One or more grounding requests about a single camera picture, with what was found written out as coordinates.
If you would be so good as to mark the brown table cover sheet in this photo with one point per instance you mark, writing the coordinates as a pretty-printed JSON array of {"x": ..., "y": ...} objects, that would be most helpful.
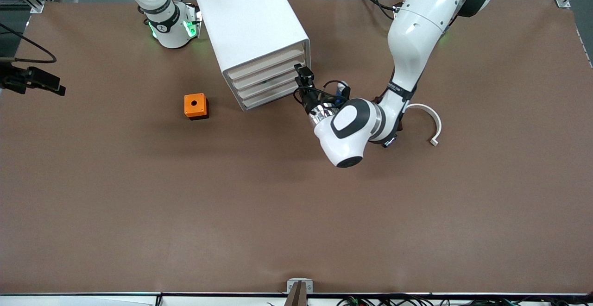
[{"x": 296, "y": 204}]

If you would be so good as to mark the orange box with hole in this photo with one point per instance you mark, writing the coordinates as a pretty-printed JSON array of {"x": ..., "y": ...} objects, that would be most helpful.
[{"x": 199, "y": 109}]

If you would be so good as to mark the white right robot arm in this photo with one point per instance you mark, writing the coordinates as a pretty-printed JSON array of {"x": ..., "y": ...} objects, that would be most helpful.
[{"x": 169, "y": 33}]

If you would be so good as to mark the brown tapered bar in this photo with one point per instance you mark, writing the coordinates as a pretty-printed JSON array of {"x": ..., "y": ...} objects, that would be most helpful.
[{"x": 296, "y": 299}]

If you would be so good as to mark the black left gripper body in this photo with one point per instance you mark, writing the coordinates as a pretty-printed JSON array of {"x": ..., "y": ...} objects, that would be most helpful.
[{"x": 309, "y": 98}]

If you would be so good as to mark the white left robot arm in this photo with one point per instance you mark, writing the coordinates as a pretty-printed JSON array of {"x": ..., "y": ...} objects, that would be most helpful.
[{"x": 417, "y": 28}]

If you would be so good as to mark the white curved plastic clamp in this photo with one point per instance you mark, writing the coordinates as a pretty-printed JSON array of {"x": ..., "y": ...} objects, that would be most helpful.
[{"x": 419, "y": 105}]

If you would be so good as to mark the grey metal table bracket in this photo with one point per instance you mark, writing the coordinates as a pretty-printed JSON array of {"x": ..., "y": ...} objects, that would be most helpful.
[{"x": 292, "y": 286}]

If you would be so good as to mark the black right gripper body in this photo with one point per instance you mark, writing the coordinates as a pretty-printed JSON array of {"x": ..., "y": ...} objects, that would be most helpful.
[{"x": 19, "y": 80}]

